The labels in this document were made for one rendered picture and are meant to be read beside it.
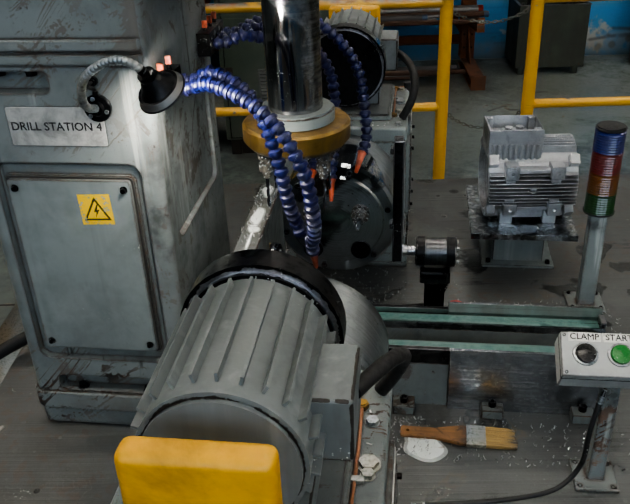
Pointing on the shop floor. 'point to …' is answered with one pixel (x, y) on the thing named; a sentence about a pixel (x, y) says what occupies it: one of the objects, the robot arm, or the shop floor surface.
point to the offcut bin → (558, 25)
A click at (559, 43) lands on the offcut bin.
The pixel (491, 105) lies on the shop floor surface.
